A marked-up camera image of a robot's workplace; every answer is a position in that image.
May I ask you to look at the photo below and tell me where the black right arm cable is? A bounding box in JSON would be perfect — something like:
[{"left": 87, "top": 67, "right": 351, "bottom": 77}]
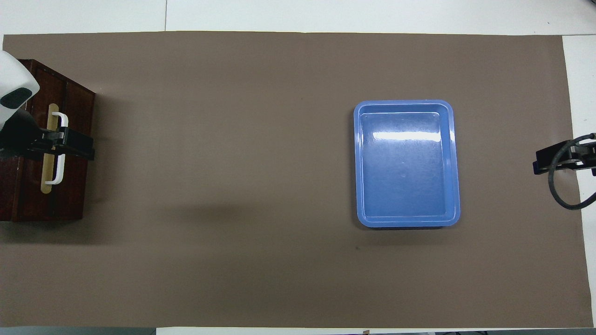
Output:
[{"left": 548, "top": 133, "right": 596, "bottom": 211}]

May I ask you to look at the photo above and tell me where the dark wooden cabinet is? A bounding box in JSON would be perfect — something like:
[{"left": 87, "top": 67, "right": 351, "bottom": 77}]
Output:
[{"left": 0, "top": 59, "right": 96, "bottom": 222}]

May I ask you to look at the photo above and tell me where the blue plastic tray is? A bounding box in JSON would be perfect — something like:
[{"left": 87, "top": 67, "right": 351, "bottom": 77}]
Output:
[{"left": 353, "top": 100, "right": 461, "bottom": 228}]

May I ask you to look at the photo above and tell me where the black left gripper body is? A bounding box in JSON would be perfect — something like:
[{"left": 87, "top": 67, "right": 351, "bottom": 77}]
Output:
[{"left": 0, "top": 110, "right": 48, "bottom": 161}]

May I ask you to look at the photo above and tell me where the brown table mat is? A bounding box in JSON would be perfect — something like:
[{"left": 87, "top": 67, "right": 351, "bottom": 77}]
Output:
[{"left": 1, "top": 31, "right": 594, "bottom": 329}]

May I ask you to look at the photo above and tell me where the white drawer handle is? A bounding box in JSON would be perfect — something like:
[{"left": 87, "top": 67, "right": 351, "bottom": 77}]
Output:
[{"left": 45, "top": 112, "right": 69, "bottom": 186}]

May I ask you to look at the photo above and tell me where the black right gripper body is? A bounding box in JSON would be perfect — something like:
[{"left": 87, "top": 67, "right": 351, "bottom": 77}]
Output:
[{"left": 576, "top": 141, "right": 596, "bottom": 177}]

